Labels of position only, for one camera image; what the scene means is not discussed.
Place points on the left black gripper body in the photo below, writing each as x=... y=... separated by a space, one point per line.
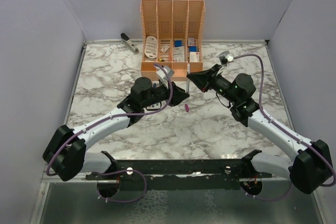
x=160 y=94

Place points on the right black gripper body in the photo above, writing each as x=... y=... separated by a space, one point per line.
x=221 y=86

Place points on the purple-end white marker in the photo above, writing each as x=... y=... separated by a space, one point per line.
x=187 y=80

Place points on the red-end white marker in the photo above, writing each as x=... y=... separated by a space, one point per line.
x=153 y=107

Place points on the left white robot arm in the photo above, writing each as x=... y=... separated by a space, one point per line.
x=67 y=152

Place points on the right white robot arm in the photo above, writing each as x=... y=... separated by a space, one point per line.
x=308 y=164

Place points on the white printed box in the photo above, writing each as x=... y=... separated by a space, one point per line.
x=194 y=56

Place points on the blue eraser box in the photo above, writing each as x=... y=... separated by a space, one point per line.
x=193 y=49

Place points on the white paper package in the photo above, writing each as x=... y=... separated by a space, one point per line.
x=178 y=54

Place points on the white red staples box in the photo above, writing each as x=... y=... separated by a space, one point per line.
x=191 y=42

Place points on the blue stamp box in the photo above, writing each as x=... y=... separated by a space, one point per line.
x=178 y=43

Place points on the white oval label card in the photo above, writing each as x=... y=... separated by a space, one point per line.
x=151 y=47

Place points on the small white red box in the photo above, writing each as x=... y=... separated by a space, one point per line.
x=164 y=49

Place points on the black grey stapler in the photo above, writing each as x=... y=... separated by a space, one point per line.
x=128 y=43

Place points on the orange plastic desk organizer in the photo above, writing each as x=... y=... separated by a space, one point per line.
x=170 y=20

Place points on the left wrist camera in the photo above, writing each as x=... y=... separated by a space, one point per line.
x=164 y=74

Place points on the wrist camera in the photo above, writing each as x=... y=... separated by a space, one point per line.
x=164 y=74
x=225 y=58

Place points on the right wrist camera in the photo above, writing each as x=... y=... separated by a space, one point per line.
x=225 y=58

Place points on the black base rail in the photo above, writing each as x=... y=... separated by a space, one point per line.
x=179 y=174

